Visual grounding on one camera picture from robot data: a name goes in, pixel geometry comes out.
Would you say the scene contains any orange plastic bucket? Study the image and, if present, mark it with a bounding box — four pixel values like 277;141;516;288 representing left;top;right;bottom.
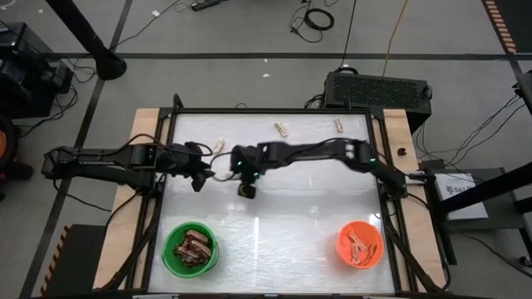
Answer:
335;219;384;270

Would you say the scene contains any coiled black cable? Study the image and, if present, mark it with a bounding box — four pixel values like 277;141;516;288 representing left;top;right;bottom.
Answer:
289;2;336;44

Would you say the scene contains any yellow cable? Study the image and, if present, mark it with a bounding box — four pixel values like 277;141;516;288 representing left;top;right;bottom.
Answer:
381;0;411;78

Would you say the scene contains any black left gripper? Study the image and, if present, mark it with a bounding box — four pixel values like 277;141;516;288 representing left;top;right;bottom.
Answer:
167;141;211;194

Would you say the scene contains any black hazard striped mat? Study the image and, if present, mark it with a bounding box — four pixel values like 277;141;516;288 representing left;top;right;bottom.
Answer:
40;223;107;298
480;0;532;55

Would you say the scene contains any black edge stand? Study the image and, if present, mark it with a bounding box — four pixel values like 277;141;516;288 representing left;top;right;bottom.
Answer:
511;69;532;120

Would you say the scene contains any black diagonal beam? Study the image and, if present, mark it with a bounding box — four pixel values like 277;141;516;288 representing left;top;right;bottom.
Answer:
438;160;532;215

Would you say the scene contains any black pole stand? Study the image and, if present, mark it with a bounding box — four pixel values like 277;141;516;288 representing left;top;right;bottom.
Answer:
43;0;128;81

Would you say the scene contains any black power strip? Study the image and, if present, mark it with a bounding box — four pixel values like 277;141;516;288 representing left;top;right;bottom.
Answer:
190;0;229;12

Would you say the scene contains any black orange equipment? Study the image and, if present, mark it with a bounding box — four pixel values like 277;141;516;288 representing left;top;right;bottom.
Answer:
0;118;35;200

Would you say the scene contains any black computer cable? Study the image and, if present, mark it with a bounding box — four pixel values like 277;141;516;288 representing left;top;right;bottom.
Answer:
335;0;358;72

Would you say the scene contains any black floor equipment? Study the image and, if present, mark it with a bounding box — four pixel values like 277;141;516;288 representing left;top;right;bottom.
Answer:
0;22;75;120

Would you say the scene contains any black computer case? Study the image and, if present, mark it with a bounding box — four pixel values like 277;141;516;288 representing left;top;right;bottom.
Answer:
323;71;433;134

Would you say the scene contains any dark side platform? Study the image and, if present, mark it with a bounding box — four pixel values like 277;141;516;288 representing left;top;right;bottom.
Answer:
419;159;532;267

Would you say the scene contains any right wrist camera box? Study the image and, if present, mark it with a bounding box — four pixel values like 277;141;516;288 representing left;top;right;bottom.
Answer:
237;181;257;201

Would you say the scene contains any green plastic bucket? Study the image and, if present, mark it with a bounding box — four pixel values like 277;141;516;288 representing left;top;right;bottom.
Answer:
160;221;220;278

